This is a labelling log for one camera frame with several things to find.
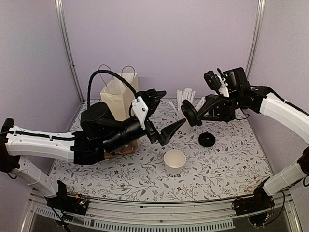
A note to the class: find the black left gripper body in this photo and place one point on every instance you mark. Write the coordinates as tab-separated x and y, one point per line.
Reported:
115	141

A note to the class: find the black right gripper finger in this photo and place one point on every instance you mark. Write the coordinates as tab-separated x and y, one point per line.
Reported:
213	103
214	115

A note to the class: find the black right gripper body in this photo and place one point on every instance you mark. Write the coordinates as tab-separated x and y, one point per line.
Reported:
230	102

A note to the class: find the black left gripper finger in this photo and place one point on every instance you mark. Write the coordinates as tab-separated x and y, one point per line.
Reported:
152	99
167	132

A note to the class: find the white paper coffee cup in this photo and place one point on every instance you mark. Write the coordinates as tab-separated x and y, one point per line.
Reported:
174	161

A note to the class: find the brown cardboard cup carrier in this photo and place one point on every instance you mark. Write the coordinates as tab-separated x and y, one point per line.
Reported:
125	150

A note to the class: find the black plastic cup lid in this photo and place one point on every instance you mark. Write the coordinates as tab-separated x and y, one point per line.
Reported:
190	113

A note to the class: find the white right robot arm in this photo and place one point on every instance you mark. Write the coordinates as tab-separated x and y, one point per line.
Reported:
249	147

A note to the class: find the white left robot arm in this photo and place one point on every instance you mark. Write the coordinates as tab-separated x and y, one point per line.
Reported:
16	144

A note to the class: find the white cup holding straws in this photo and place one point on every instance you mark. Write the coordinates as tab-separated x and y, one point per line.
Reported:
185	129

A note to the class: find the bundle of white wrapped straws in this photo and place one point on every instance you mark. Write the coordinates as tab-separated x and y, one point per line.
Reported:
181	95

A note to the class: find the floral patterned table mat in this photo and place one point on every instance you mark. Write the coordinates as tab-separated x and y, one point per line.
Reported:
140	176

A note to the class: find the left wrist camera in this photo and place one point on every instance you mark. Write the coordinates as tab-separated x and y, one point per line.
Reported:
140	110

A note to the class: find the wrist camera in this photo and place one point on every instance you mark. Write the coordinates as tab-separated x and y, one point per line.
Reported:
140	110
216	83

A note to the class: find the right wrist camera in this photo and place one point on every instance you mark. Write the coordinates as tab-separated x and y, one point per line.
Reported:
216	83

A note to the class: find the cream paper bag with handles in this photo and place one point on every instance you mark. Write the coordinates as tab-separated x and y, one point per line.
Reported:
117	95

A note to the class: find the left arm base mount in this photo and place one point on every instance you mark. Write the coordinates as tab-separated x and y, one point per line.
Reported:
77	204

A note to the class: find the right aluminium frame post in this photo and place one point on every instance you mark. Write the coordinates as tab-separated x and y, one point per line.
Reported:
256	34

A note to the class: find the aluminium frame post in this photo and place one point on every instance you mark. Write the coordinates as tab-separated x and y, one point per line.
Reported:
256	34
66	42

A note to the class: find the front aluminium rail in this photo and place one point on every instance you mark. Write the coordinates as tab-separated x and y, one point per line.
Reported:
106	215

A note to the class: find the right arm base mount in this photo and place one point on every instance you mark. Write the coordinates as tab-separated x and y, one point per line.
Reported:
260	201

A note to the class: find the left aluminium frame post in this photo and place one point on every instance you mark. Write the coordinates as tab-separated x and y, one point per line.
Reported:
66	42

